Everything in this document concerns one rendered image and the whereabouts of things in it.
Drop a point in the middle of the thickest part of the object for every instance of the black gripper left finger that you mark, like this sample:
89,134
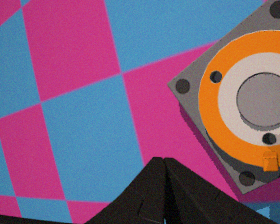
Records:
143,202

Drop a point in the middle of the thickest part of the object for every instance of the orange round plate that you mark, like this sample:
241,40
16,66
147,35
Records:
246,56

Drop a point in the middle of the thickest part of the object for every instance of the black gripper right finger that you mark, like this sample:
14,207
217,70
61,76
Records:
189,199

